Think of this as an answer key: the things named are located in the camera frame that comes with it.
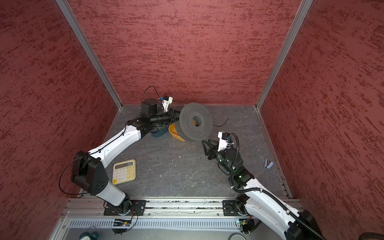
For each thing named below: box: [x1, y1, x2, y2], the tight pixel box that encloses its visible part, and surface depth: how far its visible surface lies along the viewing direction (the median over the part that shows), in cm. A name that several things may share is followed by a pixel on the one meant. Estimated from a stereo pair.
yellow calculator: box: [112, 159, 136, 185], surface depth 86 cm
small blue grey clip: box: [264, 158, 274, 170], surface depth 89 cm
